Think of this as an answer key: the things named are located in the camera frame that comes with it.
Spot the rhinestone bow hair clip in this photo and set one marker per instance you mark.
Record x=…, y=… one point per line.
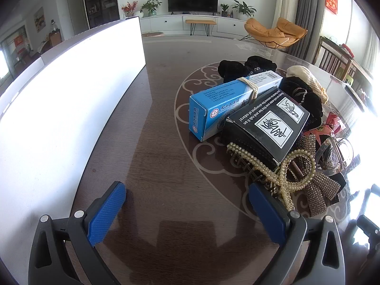
x=319, y=190

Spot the cream sock bundle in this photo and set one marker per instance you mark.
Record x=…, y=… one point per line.
x=308, y=78

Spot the white storage box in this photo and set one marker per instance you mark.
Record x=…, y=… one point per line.
x=74, y=95

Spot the orange lounge chair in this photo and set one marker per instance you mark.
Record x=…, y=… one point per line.
x=267, y=32

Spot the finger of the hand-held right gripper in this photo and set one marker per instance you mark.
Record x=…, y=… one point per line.
x=372, y=234

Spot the small potted plant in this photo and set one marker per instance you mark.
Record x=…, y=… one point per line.
x=224, y=9

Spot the green potted plant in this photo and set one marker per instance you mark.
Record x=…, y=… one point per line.
x=151, y=7

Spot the black television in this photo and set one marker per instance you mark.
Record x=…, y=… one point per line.
x=192, y=0

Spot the framed wall painting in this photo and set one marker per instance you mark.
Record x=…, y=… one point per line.
x=39, y=19

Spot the grey curtain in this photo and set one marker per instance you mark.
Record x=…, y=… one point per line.
x=308, y=14

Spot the dark glass display cabinet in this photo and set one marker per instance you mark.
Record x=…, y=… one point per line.
x=101, y=3

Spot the white television cabinet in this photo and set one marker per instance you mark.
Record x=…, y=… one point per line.
x=166, y=23

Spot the dining table with chairs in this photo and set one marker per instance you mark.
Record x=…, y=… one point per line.
x=52, y=40

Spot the red wall hanging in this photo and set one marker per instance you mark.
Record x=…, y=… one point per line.
x=331, y=1

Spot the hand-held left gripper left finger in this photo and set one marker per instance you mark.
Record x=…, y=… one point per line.
x=105, y=213

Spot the red flower plant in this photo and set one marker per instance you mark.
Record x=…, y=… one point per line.
x=129, y=8

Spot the leafy potted plant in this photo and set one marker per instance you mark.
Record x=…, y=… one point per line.
x=243, y=8

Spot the cream covered floor air conditioner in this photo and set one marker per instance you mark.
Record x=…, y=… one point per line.
x=286, y=0

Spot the beige oval pet bed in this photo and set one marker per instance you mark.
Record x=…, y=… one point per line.
x=153, y=34

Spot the red window poster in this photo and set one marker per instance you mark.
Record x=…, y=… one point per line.
x=18, y=40

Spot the clear plastic hair claw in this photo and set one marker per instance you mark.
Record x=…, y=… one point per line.
x=341, y=154

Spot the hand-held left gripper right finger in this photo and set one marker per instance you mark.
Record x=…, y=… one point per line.
x=267, y=213

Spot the dark wooden chair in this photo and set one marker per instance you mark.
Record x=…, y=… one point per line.
x=332, y=56

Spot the red snack packet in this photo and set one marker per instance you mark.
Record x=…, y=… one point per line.
x=332, y=123

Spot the blue white ointment box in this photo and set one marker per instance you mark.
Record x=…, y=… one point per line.
x=213, y=109

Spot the pearl hair claw clip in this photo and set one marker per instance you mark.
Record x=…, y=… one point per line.
x=282, y=172

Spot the wooden bench with metal legs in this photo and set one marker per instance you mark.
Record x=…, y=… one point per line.
x=200, y=21

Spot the black box with white pictures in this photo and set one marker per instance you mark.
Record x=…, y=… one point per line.
x=252, y=133

